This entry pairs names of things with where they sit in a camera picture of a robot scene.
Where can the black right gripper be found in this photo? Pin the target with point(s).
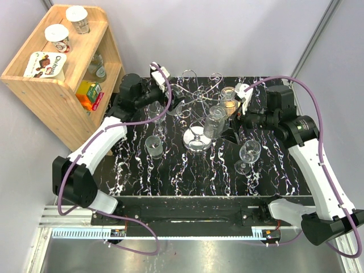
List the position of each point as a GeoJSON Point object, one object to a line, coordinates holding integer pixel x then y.
{"type": "Point", "coordinates": [232, 135]}

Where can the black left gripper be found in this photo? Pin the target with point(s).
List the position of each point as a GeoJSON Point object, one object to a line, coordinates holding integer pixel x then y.
{"type": "Point", "coordinates": [164, 98]}

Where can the clear smooth wine glass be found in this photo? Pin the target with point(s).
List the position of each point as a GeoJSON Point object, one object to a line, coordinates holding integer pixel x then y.
{"type": "Point", "coordinates": [154, 110]}

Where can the frosted short goblet front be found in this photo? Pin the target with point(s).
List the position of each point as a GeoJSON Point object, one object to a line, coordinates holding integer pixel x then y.
{"type": "Point", "coordinates": [216, 122]}

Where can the patterned glass goblet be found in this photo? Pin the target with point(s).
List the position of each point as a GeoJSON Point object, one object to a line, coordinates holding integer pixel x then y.
{"type": "Point", "coordinates": [228, 101]}

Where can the chrome wine glass rack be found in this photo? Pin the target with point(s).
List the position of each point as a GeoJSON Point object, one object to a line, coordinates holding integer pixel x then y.
{"type": "Point", "coordinates": [196, 109]}

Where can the clear patterned short goblet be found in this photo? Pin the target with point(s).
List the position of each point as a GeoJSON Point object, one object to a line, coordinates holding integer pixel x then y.
{"type": "Point", "coordinates": [154, 146]}

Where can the ribbed glass goblet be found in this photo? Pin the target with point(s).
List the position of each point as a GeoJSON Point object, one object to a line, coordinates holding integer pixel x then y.
{"type": "Point", "coordinates": [177, 96]}

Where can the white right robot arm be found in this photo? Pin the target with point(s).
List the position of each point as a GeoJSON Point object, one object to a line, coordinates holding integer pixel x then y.
{"type": "Point", "coordinates": [334, 214]}

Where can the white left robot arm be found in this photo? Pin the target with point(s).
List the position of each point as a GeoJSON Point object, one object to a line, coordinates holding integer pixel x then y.
{"type": "Point", "coordinates": [72, 177]}

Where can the clear wine glass right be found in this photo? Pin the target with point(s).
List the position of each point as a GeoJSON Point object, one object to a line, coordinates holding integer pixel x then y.
{"type": "Point", "coordinates": [249, 154]}

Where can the red packaged item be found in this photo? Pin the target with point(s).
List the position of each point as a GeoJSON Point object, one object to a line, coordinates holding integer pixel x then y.
{"type": "Point", "coordinates": [97, 102]}

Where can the glass bottle on shelf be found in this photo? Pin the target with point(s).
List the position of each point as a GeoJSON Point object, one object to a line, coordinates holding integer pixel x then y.
{"type": "Point", "coordinates": [96, 68]}

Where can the orange juice carton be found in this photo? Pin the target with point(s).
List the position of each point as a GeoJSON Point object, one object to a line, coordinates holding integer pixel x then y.
{"type": "Point", "coordinates": [87, 93]}

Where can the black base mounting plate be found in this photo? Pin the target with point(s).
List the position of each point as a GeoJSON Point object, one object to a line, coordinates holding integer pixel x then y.
{"type": "Point", "coordinates": [191, 216]}

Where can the wooden shelf unit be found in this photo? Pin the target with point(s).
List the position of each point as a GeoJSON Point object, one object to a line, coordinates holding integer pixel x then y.
{"type": "Point", "coordinates": [53, 101]}

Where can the clear cup white lid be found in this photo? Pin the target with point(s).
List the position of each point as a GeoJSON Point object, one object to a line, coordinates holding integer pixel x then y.
{"type": "Point", "coordinates": [78, 16]}

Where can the white lidded yogurt cup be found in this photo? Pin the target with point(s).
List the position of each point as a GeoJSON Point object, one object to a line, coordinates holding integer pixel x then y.
{"type": "Point", "coordinates": [58, 35]}

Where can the Chobani yogurt cup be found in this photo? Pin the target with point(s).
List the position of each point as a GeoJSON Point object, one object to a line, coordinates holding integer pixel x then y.
{"type": "Point", "coordinates": [46, 65]}

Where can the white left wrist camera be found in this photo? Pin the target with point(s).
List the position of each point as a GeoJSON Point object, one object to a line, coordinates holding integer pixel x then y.
{"type": "Point", "coordinates": [157, 76]}

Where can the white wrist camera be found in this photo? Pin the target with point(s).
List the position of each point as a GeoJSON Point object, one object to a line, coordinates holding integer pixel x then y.
{"type": "Point", "coordinates": [243, 94]}
{"type": "Point", "coordinates": [157, 76]}

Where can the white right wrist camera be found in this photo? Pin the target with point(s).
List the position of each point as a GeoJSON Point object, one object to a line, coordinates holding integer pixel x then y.
{"type": "Point", "coordinates": [243, 94]}

